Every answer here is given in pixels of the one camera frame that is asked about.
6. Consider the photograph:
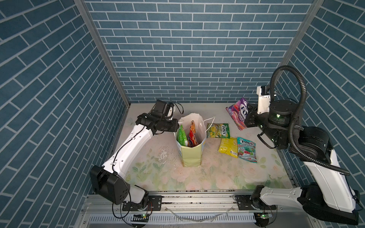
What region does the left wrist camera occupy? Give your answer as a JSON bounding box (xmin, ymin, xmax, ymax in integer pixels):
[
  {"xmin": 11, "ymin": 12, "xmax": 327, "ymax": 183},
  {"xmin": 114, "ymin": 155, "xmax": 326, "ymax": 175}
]
[{"xmin": 151, "ymin": 99, "xmax": 175, "ymax": 119}]

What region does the controller board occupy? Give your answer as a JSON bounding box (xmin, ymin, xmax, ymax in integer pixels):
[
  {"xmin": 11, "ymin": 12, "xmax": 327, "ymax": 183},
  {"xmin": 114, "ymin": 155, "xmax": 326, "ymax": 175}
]
[
  {"xmin": 131, "ymin": 214, "xmax": 150, "ymax": 228},
  {"xmin": 254, "ymin": 213, "xmax": 270, "ymax": 228}
]

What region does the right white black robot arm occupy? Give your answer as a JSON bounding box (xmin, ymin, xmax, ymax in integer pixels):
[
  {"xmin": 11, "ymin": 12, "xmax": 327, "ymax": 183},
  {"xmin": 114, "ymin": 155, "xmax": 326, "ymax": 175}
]
[{"xmin": 243, "ymin": 99, "xmax": 359, "ymax": 225}]

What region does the yellow snack packet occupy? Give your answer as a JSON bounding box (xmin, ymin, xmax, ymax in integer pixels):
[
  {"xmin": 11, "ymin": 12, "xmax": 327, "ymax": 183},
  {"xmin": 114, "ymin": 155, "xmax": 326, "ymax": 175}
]
[{"xmin": 218, "ymin": 137, "xmax": 238, "ymax": 158}]

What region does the aluminium mounting rail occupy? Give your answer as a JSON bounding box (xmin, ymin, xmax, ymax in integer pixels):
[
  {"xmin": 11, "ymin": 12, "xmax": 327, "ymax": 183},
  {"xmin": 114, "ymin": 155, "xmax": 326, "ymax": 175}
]
[{"xmin": 76, "ymin": 191, "xmax": 325, "ymax": 228}]

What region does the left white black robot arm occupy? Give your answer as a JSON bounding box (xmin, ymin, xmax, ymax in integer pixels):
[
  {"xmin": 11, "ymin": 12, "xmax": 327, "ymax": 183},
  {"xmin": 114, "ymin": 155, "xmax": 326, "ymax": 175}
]
[{"xmin": 90, "ymin": 108, "xmax": 179, "ymax": 208}]

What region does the black corrugated cable conduit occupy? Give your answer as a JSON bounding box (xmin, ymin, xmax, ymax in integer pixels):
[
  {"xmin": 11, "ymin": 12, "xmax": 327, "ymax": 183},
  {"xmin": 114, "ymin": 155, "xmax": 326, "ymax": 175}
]
[{"xmin": 269, "ymin": 65, "xmax": 351, "ymax": 176}]

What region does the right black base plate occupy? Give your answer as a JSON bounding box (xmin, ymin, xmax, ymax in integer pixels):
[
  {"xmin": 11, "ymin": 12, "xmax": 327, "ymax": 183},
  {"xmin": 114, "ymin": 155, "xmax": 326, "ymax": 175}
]
[{"xmin": 233, "ymin": 195, "xmax": 277, "ymax": 211}]

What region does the purple Fox's candy packet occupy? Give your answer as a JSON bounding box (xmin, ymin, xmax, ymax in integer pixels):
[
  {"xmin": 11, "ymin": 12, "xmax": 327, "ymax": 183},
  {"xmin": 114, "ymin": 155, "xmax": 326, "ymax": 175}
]
[{"xmin": 226, "ymin": 97, "xmax": 249, "ymax": 131}]

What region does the red snack packet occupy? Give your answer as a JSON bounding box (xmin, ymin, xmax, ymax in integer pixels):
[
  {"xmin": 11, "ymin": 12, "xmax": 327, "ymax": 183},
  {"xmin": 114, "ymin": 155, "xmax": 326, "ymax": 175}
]
[{"xmin": 187, "ymin": 121, "xmax": 198, "ymax": 148}]

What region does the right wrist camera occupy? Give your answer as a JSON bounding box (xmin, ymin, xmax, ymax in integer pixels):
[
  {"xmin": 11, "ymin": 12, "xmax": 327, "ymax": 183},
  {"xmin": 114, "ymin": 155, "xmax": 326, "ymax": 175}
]
[{"xmin": 257, "ymin": 85, "xmax": 271, "ymax": 115}]

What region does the left controller board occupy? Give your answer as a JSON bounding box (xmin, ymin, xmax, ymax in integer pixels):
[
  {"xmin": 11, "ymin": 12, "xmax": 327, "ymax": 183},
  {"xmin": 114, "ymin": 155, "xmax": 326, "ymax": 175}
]
[{"xmin": 131, "ymin": 214, "xmax": 150, "ymax": 228}]

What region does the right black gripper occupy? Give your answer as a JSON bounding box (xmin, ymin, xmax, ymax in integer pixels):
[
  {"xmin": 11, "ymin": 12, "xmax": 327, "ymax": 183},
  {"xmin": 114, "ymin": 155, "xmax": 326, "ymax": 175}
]
[{"xmin": 242, "ymin": 103, "xmax": 280, "ymax": 147}]

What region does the right controller board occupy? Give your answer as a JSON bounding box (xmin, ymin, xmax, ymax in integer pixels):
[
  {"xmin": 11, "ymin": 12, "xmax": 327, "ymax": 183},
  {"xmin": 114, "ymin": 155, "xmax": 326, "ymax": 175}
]
[{"xmin": 254, "ymin": 213, "xmax": 270, "ymax": 228}]

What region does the green Fox's spring tea packet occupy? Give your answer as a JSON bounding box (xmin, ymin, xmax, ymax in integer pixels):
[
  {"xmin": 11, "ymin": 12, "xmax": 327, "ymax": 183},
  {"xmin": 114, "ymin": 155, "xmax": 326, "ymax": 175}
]
[{"xmin": 206, "ymin": 123, "xmax": 231, "ymax": 139}]

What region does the floral paper gift bag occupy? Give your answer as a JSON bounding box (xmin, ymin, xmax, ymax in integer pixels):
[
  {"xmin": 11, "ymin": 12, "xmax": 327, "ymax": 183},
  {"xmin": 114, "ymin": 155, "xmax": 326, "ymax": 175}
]
[{"xmin": 174, "ymin": 113, "xmax": 215, "ymax": 167}]

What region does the bright green snack packet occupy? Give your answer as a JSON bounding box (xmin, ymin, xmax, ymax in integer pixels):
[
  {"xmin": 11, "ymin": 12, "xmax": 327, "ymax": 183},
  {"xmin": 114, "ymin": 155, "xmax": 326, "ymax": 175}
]
[{"xmin": 177, "ymin": 125, "xmax": 189, "ymax": 147}]

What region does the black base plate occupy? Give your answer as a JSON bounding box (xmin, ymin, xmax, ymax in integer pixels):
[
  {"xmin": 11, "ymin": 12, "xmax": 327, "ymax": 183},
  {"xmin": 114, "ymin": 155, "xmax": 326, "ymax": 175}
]
[
  {"xmin": 122, "ymin": 195, "xmax": 162, "ymax": 212},
  {"xmin": 233, "ymin": 195, "xmax": 277, "ymax": 211}
]

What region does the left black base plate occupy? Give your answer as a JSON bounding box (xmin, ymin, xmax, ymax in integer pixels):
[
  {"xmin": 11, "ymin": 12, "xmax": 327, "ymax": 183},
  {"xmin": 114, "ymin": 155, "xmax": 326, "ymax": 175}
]
[{"xmin": 122, "ymin": 195, "xmax": 162, "ymax": 212}]

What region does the teal Fox's candy packet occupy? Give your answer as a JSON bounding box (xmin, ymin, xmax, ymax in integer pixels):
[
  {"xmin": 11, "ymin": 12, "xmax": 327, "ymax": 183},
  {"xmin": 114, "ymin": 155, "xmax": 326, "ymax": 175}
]
[{"xmin": 237, "ymin": 137, "xmax": 257, "ymax": 163}]

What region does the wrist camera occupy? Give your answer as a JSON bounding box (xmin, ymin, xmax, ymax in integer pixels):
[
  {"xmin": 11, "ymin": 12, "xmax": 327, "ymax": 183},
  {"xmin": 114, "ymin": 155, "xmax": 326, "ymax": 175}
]
[
  {"xmin": 151, "ymin": 99, "xmax": 175, "ymax": 119},
  {"xmin": 257, "ymin": 85, "xmax": 271, "ymax": 115}
]

